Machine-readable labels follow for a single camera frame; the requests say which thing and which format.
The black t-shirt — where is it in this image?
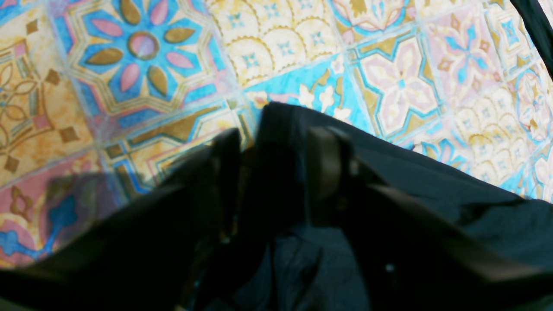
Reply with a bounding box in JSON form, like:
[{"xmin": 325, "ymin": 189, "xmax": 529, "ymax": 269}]
[{"xmin": 186, "ymin": 0, "xmax": 553, "ymax": 311}]

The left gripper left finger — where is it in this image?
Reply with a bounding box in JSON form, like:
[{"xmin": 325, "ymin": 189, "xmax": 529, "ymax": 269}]
[{"xmin": 1, "ymin": 128, "xmax": 241, "ymax": 311}]

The patterned tablecloth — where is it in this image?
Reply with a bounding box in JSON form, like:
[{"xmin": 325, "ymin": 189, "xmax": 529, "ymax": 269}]
[{"xmin": 0, "ymin": 0, "xmax": 552, "ymax": 268}]

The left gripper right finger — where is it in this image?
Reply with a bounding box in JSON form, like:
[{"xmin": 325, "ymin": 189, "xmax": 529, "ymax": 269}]
[{"xmin": 306, "ymin": 127, "xmax": 552, "ymax": 311}]

